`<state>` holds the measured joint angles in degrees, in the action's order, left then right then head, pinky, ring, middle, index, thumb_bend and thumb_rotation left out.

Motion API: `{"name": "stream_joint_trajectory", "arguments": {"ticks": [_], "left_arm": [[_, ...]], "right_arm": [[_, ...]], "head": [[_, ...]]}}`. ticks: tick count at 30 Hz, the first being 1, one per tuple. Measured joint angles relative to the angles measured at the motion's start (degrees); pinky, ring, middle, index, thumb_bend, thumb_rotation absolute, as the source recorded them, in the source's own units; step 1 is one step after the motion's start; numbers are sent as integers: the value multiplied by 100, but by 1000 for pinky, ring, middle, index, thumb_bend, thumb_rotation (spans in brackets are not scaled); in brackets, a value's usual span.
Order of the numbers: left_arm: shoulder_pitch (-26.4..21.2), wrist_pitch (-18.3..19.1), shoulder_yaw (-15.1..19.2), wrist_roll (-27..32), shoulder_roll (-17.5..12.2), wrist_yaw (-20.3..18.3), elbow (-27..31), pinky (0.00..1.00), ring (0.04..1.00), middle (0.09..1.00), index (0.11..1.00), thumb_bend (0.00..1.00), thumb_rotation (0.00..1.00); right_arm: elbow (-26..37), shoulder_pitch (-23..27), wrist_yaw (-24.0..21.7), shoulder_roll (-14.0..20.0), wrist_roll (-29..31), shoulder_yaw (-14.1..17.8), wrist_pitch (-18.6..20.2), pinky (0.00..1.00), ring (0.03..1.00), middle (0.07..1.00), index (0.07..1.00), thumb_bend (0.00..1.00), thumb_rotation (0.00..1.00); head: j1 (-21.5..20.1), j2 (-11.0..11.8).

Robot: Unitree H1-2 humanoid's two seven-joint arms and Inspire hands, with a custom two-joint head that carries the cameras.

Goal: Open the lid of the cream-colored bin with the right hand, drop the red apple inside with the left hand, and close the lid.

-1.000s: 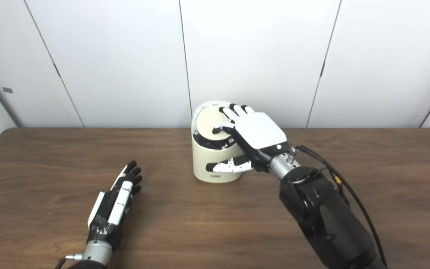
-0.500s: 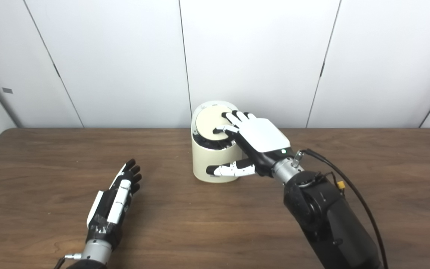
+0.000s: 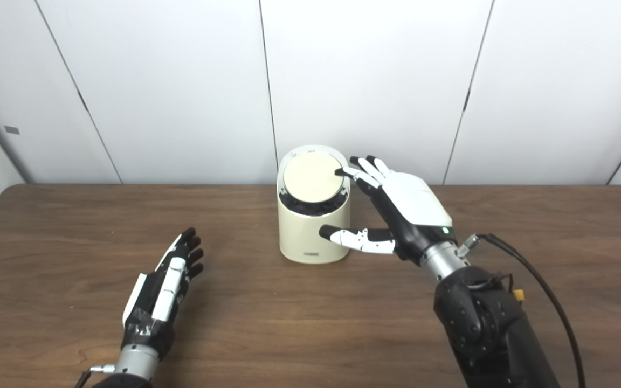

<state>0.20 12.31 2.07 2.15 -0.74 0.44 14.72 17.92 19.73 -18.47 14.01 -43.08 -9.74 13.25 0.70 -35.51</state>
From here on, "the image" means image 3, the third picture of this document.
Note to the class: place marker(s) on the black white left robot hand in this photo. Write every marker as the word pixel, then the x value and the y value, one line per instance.
pixel 151 302

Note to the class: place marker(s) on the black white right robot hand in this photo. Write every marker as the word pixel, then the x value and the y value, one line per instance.
pixel 413 205

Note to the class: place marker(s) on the cream round bin lid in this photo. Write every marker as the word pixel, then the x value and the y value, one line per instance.
pixel 310 178

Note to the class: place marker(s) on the cream-colored bin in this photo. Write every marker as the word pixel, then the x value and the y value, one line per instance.
pixel 305 237

